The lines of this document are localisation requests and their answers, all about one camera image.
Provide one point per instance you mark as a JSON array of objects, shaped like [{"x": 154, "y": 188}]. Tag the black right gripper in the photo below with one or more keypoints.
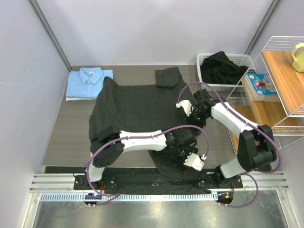
[{"x": 190, "y": 119}]

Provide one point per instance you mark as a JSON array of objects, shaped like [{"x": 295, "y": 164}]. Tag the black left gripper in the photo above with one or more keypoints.
[{"x": 188, "y": 150}]

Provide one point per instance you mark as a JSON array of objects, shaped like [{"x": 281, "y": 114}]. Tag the dark pinstriped long sleeve shirt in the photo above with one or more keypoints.
[{"x": 140, "y": 109}]

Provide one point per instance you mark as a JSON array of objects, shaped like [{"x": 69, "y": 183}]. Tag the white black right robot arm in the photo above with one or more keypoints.
[{"x": 256, "y": 146}]

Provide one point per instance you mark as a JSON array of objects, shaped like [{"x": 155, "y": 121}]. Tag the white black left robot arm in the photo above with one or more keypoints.
[{"x": 107, "y": 146}]

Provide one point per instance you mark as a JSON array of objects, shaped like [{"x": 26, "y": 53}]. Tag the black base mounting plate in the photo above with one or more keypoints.
[{"x": 148, "y": 181}]

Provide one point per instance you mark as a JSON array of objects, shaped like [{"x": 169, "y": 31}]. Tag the black clothes in basket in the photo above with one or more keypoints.
[{"x": 218, "y": 69}]

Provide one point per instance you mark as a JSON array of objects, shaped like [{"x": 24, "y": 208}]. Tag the blue product box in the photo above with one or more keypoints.
[{"x": 260, "y": 88}]

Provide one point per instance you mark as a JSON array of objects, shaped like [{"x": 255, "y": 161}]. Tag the white plastic laundry basket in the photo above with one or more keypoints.
[{"x": 238, "y": 59}]

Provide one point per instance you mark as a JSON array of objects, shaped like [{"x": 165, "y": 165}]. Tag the folded light blue shirt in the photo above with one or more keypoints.
[{"x": 86, "y": 83}]

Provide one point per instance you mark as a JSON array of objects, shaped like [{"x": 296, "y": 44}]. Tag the yellow watering can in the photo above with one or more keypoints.
[{"x": 298, "y": 57}]

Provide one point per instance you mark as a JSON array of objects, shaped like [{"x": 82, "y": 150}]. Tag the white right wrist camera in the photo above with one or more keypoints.
[{"x": 186, "y": 106}]

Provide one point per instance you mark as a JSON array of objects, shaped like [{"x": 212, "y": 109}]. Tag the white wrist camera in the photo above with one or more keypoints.
[
  {"x": 186, "y": 106},
  {"x": 195, "y": 161}
]

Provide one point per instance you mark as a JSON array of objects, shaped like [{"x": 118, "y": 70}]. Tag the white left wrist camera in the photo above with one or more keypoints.
[{"x": 195, "y": 161}]

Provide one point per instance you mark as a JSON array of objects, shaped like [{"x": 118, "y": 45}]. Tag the white wire shelf rack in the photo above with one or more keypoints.
[{"x": 285, "y": 116}]

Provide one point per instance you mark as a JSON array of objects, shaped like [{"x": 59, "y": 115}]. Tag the aluminium rail frame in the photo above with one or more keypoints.
[{"x": 143, "y": 198}]

